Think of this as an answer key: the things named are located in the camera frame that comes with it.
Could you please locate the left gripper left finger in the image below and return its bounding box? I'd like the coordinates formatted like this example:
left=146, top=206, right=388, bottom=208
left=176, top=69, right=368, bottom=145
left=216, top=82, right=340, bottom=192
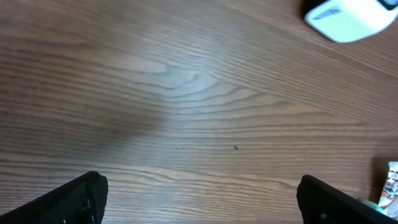
left=1, top=171, right=108, bottom=224

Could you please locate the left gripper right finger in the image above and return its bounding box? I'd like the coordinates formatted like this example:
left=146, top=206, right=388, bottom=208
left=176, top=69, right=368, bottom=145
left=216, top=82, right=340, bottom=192
left=296, top=175, right=397, bottom=224

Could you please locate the beige snack bag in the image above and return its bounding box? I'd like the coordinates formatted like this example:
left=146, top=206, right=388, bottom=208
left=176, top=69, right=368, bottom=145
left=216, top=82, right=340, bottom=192
left=378, top=161, right=397, bottom=220

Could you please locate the teal wipes packet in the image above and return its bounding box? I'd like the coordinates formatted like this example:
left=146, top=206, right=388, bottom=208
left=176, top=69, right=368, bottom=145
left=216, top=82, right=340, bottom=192
left=362, top=200, right=386, bottom=215

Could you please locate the white barcode scanner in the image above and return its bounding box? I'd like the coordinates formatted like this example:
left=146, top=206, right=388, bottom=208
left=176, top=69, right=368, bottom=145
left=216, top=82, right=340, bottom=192
left=301, top=0, right=397, bottom=43

